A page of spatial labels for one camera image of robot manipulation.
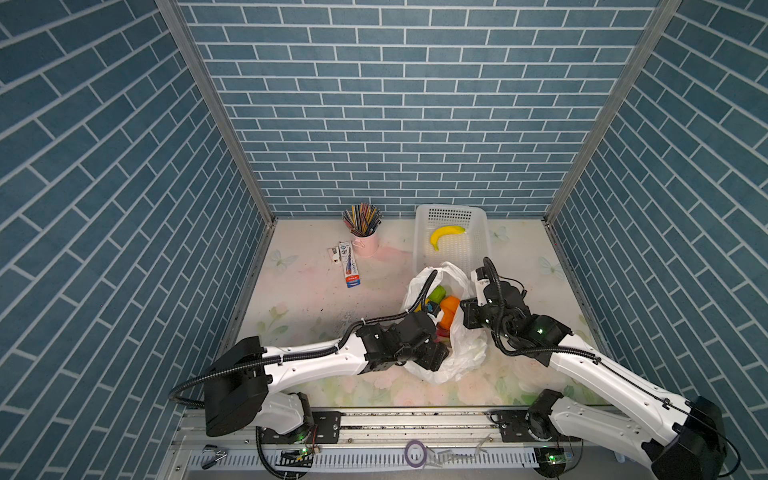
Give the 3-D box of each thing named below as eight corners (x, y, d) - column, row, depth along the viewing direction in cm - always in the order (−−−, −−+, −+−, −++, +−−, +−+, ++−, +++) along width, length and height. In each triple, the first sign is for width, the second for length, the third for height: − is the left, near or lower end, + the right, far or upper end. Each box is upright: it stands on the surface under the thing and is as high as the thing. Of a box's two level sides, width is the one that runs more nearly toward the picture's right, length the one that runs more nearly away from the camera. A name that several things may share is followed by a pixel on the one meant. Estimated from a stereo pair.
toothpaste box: (347, 288, 102) (346, 284, 101) (337, 246, 115) (336, 242, 113) (362, 284, 104) (361, 280, 102) (351, 243, 116) (351, 239, 114)
